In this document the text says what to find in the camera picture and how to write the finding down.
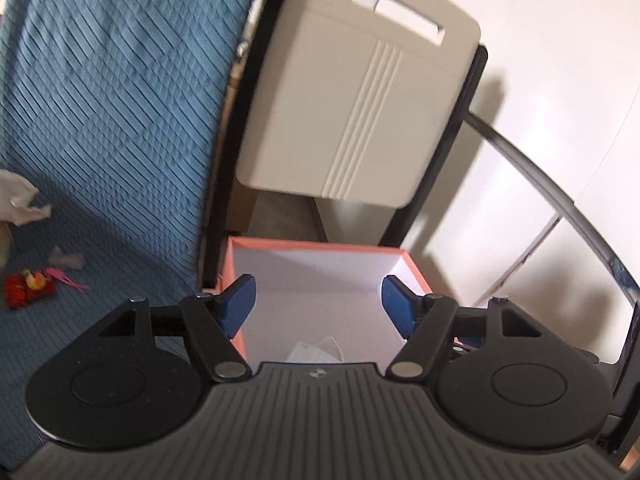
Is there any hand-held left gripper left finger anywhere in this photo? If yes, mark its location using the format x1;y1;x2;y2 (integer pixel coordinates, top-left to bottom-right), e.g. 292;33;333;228
95;274;257;382

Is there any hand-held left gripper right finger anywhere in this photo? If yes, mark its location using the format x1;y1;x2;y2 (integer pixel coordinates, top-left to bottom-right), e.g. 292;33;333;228
381;276;546;380

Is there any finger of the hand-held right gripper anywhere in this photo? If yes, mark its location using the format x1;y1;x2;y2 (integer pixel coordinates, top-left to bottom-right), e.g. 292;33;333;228
450;332;483;357

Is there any pink cardboard box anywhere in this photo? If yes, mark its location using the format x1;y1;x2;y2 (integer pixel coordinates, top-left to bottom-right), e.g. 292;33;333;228
215;236;433;366

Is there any blue face mask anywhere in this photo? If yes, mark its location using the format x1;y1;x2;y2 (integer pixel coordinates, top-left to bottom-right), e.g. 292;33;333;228
287;336;346;364

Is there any small doll charm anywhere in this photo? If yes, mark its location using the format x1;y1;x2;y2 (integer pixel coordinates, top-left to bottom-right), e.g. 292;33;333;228
22;246;90;293

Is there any red foil packet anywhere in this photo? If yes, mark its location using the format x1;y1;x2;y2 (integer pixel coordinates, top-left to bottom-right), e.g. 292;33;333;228
5;270;53;309

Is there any white tissue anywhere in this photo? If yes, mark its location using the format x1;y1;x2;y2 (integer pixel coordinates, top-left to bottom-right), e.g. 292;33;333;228
0;169;52;226

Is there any beige folding chair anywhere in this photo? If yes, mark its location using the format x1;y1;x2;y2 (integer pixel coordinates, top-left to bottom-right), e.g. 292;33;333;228
235;0;482;209
200;0;488;291

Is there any beige folding chair back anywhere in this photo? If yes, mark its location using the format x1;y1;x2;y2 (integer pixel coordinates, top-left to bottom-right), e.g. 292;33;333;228
235;0;482;209

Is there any blue textured seat cushion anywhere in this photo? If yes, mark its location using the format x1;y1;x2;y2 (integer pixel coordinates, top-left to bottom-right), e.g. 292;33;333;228
0;0;271;456

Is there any white wardrobe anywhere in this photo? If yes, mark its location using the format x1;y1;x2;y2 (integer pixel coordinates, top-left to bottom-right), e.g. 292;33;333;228
400;0;640;361

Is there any blue tape on rail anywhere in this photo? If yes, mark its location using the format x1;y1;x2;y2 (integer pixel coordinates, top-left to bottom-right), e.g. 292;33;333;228
606;259;640;292

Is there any curved dark metal rail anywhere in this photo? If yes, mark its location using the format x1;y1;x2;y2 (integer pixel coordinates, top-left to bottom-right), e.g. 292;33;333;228
465;112;640;306

